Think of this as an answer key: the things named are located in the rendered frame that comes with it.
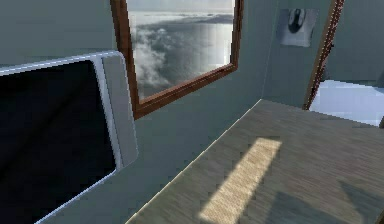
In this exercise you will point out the brown wooden framed window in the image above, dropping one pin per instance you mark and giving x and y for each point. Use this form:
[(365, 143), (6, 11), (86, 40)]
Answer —
[(180, 53)]

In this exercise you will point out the silver framed television set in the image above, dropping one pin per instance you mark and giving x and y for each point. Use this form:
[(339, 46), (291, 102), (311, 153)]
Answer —
[(50, 140)]

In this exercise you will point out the grey wall picture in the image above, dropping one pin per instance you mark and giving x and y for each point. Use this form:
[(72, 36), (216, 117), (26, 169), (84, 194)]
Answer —
[(297, 26)]

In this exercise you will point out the brown wooden door frame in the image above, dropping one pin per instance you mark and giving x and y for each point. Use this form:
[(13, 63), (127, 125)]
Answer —
[(322, 55)]

